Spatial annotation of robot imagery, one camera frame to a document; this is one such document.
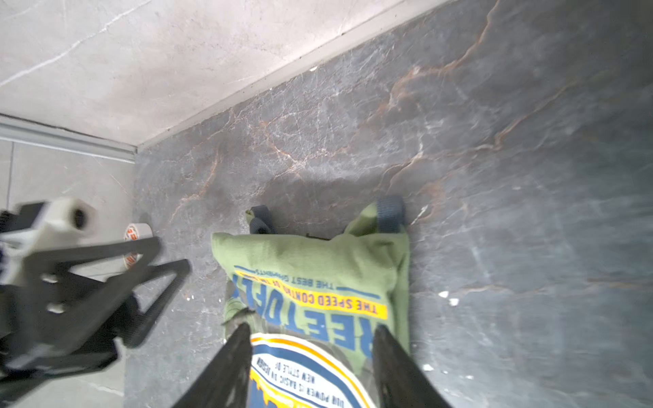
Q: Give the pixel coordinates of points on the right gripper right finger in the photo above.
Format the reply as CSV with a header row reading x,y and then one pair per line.
x,y
398,379

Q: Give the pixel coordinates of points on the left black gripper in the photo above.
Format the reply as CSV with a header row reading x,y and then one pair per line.
x,y
64,305

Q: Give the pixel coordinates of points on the green tank top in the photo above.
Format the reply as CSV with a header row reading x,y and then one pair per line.
x,y
313,305

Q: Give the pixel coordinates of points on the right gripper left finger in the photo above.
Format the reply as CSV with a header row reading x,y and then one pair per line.
x,y
225,380

